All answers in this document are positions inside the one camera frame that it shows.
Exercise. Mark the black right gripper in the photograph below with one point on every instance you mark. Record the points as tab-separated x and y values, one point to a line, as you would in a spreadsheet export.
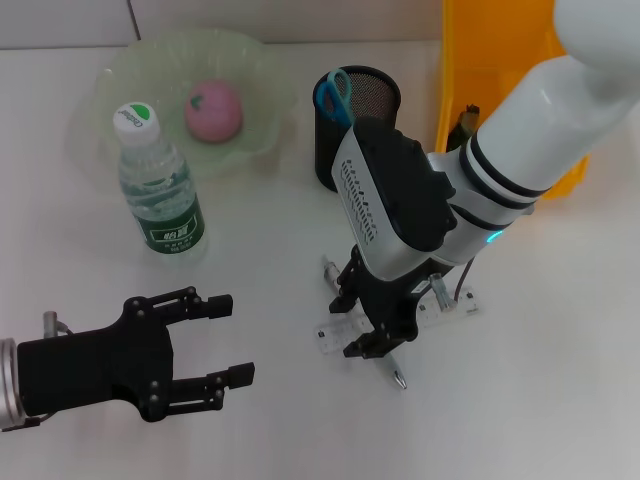
395	310

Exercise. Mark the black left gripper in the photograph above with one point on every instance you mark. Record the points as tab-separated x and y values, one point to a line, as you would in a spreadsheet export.
90	367

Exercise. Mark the transparent plastic ruler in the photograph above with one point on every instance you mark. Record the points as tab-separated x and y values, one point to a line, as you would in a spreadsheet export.
332	340

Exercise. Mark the clear green-label water bottle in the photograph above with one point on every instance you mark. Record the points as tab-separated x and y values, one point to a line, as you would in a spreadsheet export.
165	200

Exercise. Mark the pink peach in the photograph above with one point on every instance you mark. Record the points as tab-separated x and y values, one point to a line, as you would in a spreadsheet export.
215	112

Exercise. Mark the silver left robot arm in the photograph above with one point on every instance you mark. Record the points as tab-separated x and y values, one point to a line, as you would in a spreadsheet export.
9	380

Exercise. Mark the clear grey ballpoint pen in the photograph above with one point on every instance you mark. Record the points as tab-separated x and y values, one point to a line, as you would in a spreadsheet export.
397	375

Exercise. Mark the black mesh pen holder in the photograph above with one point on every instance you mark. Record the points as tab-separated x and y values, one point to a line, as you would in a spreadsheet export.
327	150

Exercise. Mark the green glass fruit plate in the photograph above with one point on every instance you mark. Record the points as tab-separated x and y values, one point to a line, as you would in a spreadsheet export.
235	65

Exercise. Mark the yellow plastic bin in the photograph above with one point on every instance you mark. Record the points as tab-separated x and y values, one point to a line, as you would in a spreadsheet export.
475	60

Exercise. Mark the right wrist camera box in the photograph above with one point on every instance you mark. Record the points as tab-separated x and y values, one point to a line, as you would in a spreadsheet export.
390	200

